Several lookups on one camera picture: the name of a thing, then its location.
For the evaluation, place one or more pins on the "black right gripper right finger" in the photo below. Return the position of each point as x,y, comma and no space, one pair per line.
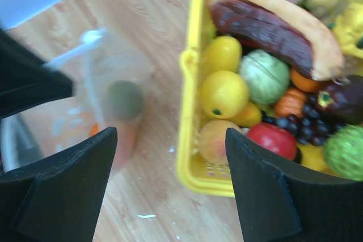
280,200

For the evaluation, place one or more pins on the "peach fruit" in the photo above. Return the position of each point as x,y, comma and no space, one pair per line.
212,141

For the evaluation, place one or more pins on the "green mango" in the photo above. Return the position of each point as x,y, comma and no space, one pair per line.
123,100

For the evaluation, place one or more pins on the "dark grape bunch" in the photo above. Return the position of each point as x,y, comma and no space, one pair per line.
312,127

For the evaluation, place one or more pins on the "yellow mango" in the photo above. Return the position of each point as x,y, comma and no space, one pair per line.
222,54

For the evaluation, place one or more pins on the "yellow plastic basket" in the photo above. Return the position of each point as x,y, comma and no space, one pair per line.
193,170

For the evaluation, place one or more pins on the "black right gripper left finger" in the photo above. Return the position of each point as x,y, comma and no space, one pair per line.
58,198

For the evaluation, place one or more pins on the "green custard apple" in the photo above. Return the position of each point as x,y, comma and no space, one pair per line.
343,152

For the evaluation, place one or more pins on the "papaya half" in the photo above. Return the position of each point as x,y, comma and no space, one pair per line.
328,59

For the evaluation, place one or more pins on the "yellow lemon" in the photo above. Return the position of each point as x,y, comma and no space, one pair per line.
224,94

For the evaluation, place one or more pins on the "clear polka dot zip bag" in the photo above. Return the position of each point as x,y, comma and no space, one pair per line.
100,59

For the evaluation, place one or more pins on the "pale green cabbage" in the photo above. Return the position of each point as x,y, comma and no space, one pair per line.
267,77

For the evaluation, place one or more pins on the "small orange pumpkin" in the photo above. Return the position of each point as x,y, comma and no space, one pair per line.
291,102

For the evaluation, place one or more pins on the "orange persimmon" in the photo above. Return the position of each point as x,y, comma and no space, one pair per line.
94,129

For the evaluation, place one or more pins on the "yellow bell pepper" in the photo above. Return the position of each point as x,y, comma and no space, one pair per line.
348,29

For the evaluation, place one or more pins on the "dark purple mangosteen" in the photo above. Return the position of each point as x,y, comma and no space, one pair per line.
342,100

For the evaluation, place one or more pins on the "red apple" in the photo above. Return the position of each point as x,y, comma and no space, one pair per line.
274,139

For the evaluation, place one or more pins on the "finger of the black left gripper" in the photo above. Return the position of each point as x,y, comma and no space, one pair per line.
25,82

